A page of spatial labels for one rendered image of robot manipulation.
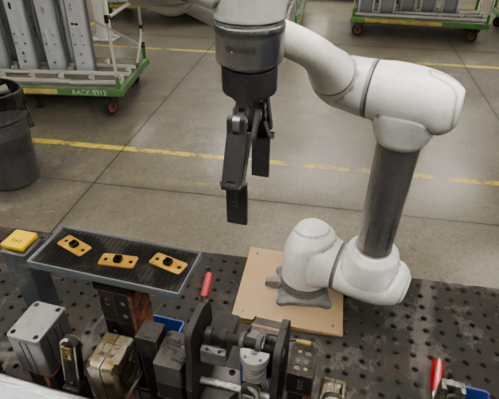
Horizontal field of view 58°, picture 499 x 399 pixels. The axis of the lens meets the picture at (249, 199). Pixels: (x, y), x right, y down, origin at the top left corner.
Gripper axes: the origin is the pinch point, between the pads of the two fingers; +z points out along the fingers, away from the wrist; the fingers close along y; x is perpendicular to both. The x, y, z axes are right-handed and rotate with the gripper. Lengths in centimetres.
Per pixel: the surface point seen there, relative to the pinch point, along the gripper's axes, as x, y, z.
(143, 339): -20.9, 5.7, 36.4
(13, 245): -60, -6, 30
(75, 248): -45, -9, 30
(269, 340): 3.6, -2.4, 38.4
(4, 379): -49, 17, 46
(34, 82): -299, -296, 118
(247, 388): 2.6, 11.2, 35.6
